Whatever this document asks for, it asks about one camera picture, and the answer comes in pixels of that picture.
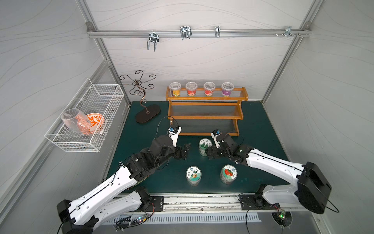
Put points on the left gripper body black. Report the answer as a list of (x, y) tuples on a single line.
[(179, 151)]

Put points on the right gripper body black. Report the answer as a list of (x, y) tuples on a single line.
[(216, 151)]

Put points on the jar with green tree lid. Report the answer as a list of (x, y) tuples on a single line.
[(203, 145)]

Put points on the jar with carrot lid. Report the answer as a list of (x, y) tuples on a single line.
[(193, 175)]

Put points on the small clear yellow seed container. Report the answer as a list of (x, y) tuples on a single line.
[(175, 89)]

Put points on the small clear red seed container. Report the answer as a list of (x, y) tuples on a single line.
[(191, 88)]

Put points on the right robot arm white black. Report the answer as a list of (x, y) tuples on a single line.
[(307, 185)]

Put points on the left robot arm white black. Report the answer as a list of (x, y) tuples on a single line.
[(129, 174)]

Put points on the wooden two-tier shelf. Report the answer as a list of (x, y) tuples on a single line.
[(200, 115)]

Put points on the jar with tomato lid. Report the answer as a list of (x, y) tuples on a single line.
[(228, 174)]

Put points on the black metal jewelry stand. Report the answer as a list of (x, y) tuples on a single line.
[(138, 89)]

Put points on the orange patterned bowl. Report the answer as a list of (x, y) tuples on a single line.
[(97, 123)]

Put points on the black round floor fan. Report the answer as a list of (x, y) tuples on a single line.
[(282, 218)]

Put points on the clear glass cup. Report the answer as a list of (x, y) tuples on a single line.
[(76, 120)]

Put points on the metal double hook left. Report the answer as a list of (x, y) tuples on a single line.
[(153, 39)]

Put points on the metal double hook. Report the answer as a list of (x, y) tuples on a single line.
[(153, 39), (185, 32)]

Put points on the metal double hook middle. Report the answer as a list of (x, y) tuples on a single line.
[(185, 32)]

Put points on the small metal hook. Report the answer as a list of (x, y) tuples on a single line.
[(217, 31)]

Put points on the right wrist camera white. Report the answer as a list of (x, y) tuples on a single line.
[(218, 137)]

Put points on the aluminium front rail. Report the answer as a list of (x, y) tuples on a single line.
[(204, 201)]

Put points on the aluminium rail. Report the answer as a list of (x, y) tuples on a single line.
[(204, 201), (210, 33)]

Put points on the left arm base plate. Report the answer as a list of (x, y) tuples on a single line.
[(153, 204)]

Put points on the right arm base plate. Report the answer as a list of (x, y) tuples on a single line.
[(256, 202)]

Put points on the white slotted cable duct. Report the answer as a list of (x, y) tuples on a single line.
[(207, 218)]

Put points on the white wire basket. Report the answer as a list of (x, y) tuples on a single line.
[(91, 98)]

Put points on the aluminium top rail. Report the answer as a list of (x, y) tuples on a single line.
[(210, 33)]

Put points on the metal bracket hook right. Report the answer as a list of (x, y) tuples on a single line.
[(288, 33)]

